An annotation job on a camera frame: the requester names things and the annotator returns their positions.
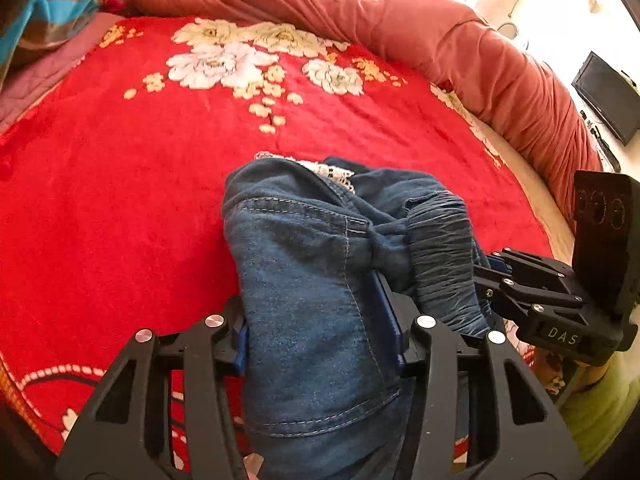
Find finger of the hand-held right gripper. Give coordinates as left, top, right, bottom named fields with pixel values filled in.
left=472, top=264, right=586, bottom=323
left=487, top=247, right=573, bottom=286

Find salmon pink quilt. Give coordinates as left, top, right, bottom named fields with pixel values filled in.
left=124, top=0, right=603, bottom=231

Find blue denim pants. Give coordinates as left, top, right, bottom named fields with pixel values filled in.
left=221, top=154, right=507, bottom=480

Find red floral blanket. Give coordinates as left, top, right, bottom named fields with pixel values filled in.
left=0, top=15, right=576, bottom=471

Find black monitor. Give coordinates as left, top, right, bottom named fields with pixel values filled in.
left=571, top=51, right=640, bottom=147

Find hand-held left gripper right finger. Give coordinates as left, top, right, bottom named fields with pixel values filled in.
left=371, top=271, right=587, bottom=480

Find blue striped cloth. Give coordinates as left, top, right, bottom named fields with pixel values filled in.
left=0, top=0, right=101, bottom=78

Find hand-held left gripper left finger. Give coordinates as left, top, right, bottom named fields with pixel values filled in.
left=55, top=299, right=250, bottom=480

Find mauve pillow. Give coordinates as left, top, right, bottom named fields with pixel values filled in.
left=0, top=12, right=123, bottom=133

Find tan bed sheet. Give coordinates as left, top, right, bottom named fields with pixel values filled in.
left=465, top=115, right=576, bottom=263

